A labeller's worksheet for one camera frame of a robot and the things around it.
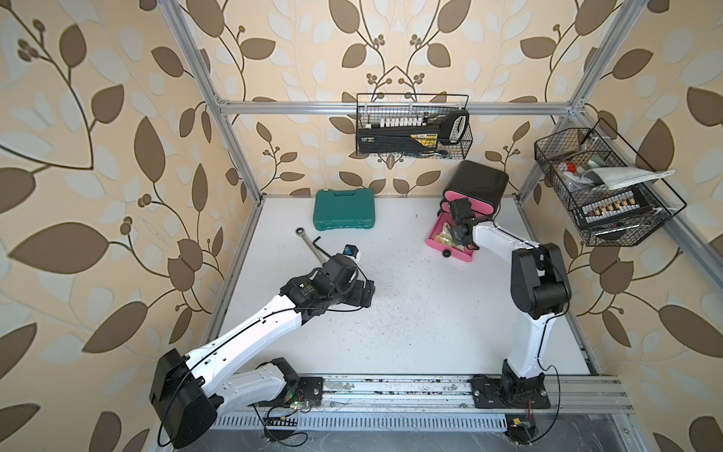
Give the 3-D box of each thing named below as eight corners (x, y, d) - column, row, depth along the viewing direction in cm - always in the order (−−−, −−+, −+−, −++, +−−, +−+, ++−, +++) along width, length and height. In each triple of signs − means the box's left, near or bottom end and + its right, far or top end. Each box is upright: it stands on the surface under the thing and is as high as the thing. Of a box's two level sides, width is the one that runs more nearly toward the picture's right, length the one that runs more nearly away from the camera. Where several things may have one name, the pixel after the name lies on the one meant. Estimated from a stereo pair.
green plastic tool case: (310, 230, 112) (308, 223, 108) (317, 196, 124) (315, 188, 121) (375, 230, 112) (375, 223, 108) (375, 195, 124) (375, 188, 121)
